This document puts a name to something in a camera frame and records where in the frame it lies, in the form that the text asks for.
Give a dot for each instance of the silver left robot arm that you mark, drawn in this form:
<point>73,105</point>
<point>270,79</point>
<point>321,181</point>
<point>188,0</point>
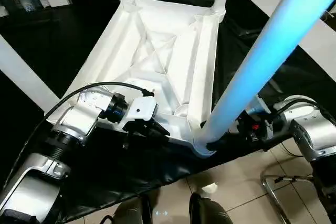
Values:
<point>73,119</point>

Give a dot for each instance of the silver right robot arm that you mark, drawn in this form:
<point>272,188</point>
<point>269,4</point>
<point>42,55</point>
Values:
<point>312,134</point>

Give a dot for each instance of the white leg with black mark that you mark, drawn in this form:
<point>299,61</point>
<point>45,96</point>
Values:
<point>21,69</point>

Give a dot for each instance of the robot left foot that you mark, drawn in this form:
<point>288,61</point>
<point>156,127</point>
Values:
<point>131,213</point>

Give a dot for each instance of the white flat board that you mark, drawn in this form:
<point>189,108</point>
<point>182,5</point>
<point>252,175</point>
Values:
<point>320,43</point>

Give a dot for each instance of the black work mat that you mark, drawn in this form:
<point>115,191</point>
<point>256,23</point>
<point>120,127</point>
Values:
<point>65,37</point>

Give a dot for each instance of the white plastic table top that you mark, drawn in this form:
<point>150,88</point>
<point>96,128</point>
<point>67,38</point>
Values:
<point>118,51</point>

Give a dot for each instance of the chrome chair frame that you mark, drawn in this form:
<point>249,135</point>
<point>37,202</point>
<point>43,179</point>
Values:
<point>273,197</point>

